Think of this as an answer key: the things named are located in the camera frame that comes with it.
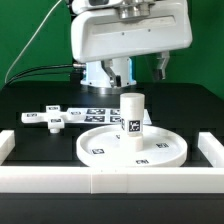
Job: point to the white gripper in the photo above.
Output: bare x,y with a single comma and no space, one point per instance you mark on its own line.
108,29

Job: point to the white round table top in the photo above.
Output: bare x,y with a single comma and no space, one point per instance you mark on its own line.
107,147

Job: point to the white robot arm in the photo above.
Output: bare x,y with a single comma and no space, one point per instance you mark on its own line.
97,80

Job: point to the white marker sheet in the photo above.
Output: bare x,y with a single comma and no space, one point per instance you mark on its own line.
96,115

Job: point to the white cross table base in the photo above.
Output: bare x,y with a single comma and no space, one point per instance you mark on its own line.
54,117

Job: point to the white right fence block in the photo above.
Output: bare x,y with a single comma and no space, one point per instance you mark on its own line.
212,149

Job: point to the white fence block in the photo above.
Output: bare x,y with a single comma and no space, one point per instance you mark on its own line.
212,149
7,143

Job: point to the white left fence block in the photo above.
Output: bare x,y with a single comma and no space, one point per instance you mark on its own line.
7,143

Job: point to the white front fence bar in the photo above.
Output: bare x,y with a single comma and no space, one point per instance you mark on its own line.
19,179

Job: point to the black camera stand pole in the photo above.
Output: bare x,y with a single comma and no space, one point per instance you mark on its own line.
77,71

